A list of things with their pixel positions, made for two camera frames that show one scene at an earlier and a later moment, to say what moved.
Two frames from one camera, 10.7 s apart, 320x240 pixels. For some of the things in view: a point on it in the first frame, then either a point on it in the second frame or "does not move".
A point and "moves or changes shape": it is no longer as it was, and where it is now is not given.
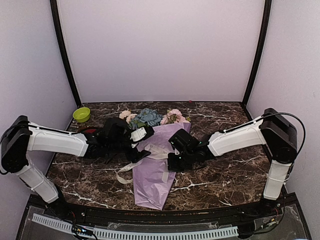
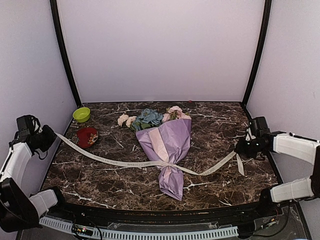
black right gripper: x=172 y=165 -> x=240 y=149
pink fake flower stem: x=174 y=116 moves or changes shape
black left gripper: x=136 y=155 -> x=52 y=137
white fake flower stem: x=127 y=115 moves or changes shape
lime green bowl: x=82 y=114 does not move
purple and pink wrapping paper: x=152 y=179 moves or changes shape
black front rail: x=160 y=217 does not move
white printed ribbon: x=157 y=152 -> x=164 y=164
